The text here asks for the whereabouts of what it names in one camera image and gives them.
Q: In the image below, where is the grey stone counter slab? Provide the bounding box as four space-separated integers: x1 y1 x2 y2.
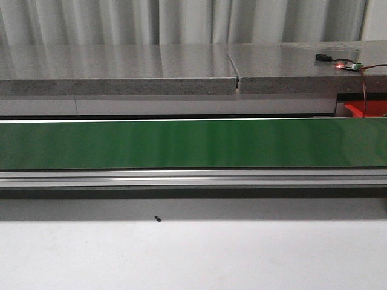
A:
1 41 386 96

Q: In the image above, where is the green conveyor belt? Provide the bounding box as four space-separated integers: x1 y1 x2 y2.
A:
1 117 386 170

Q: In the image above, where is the black plug connector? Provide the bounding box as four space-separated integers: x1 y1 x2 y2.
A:
315 54 333 62

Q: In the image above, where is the small green circuit board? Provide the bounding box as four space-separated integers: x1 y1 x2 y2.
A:
335 62 364 72

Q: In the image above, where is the red plastic tray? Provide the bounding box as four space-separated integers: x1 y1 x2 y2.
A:
344 100 386 118

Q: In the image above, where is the white corrugated curtain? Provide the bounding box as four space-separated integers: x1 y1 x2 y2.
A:
1 1 386 45

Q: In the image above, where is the aluminium conveyor frame rail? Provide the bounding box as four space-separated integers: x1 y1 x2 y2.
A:
1 168 386 189

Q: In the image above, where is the red black wire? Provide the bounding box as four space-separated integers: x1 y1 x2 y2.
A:
359 63 387 118

